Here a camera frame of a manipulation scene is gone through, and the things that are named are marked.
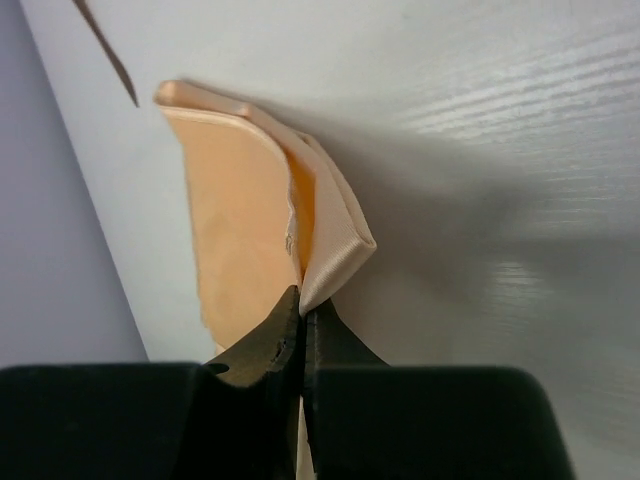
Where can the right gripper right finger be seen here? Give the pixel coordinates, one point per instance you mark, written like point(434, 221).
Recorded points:
point(368, 420)

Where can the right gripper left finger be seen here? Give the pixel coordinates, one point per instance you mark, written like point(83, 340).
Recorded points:
point(175, 395)

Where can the peach satin napkin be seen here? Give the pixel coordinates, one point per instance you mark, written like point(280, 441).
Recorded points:
point(276, 232)

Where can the copper knife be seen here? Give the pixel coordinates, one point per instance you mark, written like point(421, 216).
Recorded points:
point(121, 71)

